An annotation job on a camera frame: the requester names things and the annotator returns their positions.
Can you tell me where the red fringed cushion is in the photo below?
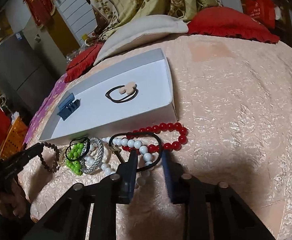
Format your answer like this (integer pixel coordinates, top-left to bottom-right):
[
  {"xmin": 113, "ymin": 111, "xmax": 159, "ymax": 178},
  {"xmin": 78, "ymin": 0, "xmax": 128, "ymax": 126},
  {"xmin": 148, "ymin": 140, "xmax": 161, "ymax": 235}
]
[{"xmin": 64, "ymin": 43, "xmax": 104, "ymax": 83}]

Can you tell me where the pink quilted bedspread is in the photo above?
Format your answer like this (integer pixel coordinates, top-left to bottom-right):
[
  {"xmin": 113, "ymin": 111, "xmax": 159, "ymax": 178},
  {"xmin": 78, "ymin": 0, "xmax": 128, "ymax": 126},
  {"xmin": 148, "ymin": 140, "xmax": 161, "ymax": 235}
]
[{"xmin": 18, "ymin": 35, "xmax": 292, "ymax": 239}]

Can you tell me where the green bead bracelet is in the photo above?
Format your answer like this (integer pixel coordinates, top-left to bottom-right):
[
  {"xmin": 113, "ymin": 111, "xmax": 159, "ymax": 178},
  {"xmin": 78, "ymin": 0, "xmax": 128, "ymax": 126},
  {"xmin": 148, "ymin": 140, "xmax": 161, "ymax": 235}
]
[{"xmin": 65, "ymin": 141, "xmax": 85, "ymax": 176}]

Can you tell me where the red bead necklace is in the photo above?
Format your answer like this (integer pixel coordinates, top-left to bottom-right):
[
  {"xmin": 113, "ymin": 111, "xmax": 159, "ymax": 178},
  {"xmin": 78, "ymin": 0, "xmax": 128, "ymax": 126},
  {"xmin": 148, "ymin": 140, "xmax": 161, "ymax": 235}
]
[{"xmin": 121, "ymin": 121, "xmax": 189, "ymax": 155}]

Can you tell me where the person's left hand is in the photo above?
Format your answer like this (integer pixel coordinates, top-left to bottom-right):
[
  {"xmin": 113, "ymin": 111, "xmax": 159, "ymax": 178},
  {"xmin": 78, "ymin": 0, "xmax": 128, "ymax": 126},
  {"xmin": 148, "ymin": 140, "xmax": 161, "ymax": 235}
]
[{"xmin": 0, "ymin": 179, "xmax": 28, "ymax": 218}]

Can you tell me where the silver mesh bangle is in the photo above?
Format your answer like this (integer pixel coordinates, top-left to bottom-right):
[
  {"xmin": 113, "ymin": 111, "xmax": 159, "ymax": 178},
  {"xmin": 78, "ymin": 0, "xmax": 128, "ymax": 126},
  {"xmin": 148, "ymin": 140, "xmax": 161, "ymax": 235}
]
[{"xmin": 79, "ymin": 137, "xmax": 113, "ymax": 176}]

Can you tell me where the red hanging decoration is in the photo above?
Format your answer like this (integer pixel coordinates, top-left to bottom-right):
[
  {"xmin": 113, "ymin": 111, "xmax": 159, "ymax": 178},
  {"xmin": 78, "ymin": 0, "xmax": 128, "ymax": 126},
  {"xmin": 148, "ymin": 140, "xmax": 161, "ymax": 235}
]
[{"xmin": 23, "ymin": 0, "xmax": 55, "ymax": 28}]

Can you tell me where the white shallow box tray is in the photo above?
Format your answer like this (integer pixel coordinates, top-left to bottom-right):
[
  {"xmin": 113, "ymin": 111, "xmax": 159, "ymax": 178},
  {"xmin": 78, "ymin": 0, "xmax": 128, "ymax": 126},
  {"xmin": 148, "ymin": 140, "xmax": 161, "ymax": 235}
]
[{"xmin": 39, "ymin": 48, "xmax": 177, "ymax": 145}]

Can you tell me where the black elastic hair tie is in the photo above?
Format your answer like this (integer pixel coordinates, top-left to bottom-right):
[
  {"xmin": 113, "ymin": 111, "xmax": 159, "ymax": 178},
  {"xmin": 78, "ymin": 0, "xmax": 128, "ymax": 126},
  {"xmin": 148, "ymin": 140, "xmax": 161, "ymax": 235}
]
[{"xmin": 64, "ymin": 136, "xmax": 91, "ymax": 162}]

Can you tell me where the orange plastic basket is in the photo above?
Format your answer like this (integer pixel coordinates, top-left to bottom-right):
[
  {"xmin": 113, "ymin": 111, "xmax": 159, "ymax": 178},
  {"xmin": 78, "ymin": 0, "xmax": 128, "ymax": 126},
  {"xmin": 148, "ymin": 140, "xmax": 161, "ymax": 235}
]
[{"xmin": 0, "ymin": 124, "xmax": 28, "ymax": 161}]

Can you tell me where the red ruffled pillow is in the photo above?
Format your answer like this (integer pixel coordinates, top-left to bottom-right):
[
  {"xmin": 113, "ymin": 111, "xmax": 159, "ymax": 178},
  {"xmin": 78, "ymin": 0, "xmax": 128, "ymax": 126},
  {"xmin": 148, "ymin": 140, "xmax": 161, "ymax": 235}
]
[{"xmin": 188, "ymin": 7, "xmax": 280, "ymax": 44}]

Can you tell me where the flower charm black hair tie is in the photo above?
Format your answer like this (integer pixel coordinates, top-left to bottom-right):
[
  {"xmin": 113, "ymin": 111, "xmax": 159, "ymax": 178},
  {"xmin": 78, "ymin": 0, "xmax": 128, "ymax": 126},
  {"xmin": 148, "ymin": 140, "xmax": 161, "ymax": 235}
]
[{"xmin": 105, "ymin": 81, "xmax": 139, "ymax": 104}]

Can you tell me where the brown wooden bead bracelet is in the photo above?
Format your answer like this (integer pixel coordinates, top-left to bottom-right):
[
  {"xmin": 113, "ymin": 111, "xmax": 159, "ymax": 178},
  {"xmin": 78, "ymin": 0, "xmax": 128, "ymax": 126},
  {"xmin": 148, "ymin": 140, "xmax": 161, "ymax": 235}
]
[{"xmin": 37, "ymin": 141, "xmax": 61, "ymax": 173}]

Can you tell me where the blue plastic hair claw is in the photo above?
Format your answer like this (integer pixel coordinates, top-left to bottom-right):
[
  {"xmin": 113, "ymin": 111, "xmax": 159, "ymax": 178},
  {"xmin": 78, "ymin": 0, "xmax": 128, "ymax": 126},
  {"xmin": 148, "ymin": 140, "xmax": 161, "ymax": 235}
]
[{"xmin": 58, "ymin": 93, "xmax": 80, "ymax": 121}]

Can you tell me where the dark grey refrigerator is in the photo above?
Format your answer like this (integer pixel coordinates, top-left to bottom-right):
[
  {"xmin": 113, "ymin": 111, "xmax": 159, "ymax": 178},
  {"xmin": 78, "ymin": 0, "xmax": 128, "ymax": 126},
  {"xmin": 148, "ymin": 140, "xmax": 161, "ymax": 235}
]
[{"xmin": 0, "ymin": 31, "xmax": 57, "ymax": 114}]

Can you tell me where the white bead necklace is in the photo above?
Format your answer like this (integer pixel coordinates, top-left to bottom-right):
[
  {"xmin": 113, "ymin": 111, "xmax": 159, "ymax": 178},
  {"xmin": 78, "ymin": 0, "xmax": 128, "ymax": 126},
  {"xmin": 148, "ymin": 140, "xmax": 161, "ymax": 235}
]
[{"xmin": 82, "ymin": 136, "xmax": 155, "ymax": 186}]

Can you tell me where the purple floral sheet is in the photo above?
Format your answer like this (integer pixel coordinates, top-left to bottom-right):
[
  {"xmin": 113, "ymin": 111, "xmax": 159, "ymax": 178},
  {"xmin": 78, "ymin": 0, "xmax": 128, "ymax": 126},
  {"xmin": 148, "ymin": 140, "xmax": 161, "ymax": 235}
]
[{"xmin": 23, "ymin": 74, "xmax": 67, "ymax": 144}]

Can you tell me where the cream white pillow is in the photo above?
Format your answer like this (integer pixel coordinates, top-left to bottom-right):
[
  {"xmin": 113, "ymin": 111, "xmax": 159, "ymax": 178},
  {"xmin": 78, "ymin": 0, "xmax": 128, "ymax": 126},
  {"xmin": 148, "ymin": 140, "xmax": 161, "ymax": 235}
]
[{"xmin": 94, "ymin": 15, "xmax": 188, "ymax": 65}]

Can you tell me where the red shopping bag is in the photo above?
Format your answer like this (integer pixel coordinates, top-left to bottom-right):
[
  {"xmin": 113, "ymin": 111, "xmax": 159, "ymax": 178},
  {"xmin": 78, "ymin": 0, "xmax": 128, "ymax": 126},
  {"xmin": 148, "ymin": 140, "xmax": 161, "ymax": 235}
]
[{"xmin": 244, "ymin": 0, "xmax": 275, "ymax": 29}]

